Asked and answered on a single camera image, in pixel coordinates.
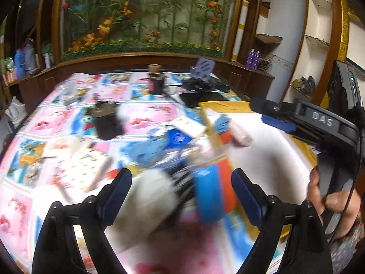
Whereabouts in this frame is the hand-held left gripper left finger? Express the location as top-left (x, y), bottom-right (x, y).
top-left (31, 168), bottom-right (133, 274)

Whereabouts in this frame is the wooden cabinet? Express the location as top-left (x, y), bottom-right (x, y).
top-left (17, 53), bottom-right (274, 112)

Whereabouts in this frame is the blue knitted cloth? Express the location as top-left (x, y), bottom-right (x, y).
top-left (130, 135), bottom-right (169, 166)
top-left (214, 114), bottom-right (230, 133)

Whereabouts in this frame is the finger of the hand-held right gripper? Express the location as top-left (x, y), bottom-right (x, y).
top-left (250, 97), bottom-right (297, 115)
top-left (261, 113), bottom-right (297, 134)

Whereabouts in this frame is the black cup with straw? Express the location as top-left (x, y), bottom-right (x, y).
top-left (87, 101), bottom-right (124, 141)

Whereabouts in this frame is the clear bag of coloured clay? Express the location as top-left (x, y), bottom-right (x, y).
top-left (194, 160), bottom-right (238, 224)

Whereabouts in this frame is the clear plastic cup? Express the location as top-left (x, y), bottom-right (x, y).
top-left (61, 81), bottom-right (82, 106)

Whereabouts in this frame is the yellow-patterned tissue box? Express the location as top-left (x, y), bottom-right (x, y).
top-left (61, 148), bottom-right (110, 193)

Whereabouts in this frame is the yellow-rimmed white box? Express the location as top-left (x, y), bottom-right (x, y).
top-left (199, 100), bottom-right (323, 266)

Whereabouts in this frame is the person's right hand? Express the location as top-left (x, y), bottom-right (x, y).
top-left (307, 166), bottom-right (362, 240)

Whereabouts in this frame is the black phone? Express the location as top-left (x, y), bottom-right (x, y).
top-left (180, 91), bottom-right (229, 107)

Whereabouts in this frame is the printed floral tablecloth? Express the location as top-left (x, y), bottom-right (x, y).
top-left (0, 71), bottom-right (286, 274)

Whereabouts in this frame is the glass corner shelf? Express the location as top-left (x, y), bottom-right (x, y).
top-left (309, 0), bottom-right (333, 9)
top-left (305, 35), bottom-right (330, 47)

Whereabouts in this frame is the artificial flower glass display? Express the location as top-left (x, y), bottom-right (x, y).
top-left (58, 0), bottom-right (243, 62)

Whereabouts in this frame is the black jar with cork lid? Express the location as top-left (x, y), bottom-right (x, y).
top-left (148, 64), bottom-right (167, 96)

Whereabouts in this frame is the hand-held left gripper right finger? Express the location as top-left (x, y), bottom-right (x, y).
top-left (231, 168), bottom-right (334, 274)

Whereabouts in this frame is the grey thermos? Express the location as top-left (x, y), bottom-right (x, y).
top-left (24, 43), bottom-right (37, 73)

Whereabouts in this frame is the blue and white tissue pack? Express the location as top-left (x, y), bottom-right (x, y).
top-left (165, 128), bottom-right (194, 149)

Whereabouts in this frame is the black device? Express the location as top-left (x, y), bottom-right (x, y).
top-left (182, 78), bottom-right (229, 93)

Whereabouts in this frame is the brown rough wall shelf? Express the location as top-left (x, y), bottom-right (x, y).
top-left (255, 34), bottom-right (283, 45)

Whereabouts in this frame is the pink tissue pack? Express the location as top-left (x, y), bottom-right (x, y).
top-left (229, 120), bottom-right (253, 147)

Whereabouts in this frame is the purple phone stand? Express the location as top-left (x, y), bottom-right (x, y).
top-left (195, 58), bottom-right (215, 82)

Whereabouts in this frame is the black bag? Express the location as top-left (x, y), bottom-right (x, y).
top-left (297, 76), bottom-right (315, 93)

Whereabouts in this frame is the crumpled white bag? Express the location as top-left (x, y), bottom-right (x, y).
top-left (6, 97), bottom-right (26, 132)

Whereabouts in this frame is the white and yellow roll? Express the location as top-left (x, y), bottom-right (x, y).
top-left (232, 0), bottom-right (250, 62)

